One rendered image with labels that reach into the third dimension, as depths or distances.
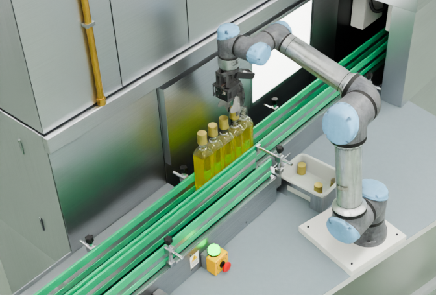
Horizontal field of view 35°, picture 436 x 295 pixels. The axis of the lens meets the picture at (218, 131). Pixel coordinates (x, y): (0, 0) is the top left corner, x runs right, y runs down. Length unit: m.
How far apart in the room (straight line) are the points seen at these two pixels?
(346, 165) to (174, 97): 0.65
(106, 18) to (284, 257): 1.07
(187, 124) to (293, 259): 0.62
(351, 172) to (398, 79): 1.08
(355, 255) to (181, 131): 0.77
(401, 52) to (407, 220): 0.81
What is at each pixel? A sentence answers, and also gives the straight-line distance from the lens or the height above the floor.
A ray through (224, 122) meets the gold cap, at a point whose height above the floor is 1.15.
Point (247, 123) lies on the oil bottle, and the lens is 2.58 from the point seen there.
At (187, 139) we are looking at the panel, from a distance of 2.58.
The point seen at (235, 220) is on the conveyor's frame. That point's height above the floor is 0.83.
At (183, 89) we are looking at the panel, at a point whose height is 1.27.
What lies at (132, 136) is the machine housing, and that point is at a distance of 2.39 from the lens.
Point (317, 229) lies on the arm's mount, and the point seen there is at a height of 0.78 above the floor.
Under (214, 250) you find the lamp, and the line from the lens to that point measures 2.42.
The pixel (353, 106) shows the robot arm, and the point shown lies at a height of 1.42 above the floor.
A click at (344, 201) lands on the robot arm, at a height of 1.06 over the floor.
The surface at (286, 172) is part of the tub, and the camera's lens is 2.77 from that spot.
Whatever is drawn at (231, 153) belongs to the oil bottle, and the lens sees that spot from 2.57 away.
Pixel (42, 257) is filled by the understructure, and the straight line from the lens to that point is 2.71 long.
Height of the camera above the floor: 2.64
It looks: 38 degrees down
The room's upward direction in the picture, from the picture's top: 3 degrees counter-clockwise
